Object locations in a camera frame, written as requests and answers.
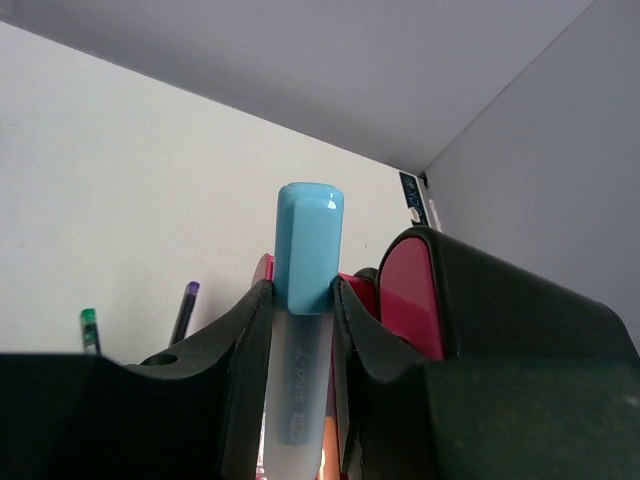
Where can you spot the black drawer cabinet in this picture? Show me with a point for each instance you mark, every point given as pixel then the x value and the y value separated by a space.
pixel 491 308

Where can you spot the purple gel pen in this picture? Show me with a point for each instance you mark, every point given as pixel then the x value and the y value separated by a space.
pixel 185 312

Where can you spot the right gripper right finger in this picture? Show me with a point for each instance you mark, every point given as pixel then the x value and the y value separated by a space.
pixel 526 418

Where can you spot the orange highlighter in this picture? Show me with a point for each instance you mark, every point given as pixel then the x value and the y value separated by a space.
pixel 330 460

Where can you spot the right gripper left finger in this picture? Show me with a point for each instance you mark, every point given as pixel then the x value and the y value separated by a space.
pixel 191 411

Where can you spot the pink top drawer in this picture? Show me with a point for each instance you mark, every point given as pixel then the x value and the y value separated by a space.
pixel 407 297

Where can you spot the blue highlighter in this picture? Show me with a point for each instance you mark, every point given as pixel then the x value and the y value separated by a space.
pixel 306 260

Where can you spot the green gel pen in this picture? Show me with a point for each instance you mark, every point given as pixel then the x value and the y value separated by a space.
pixel 89 330

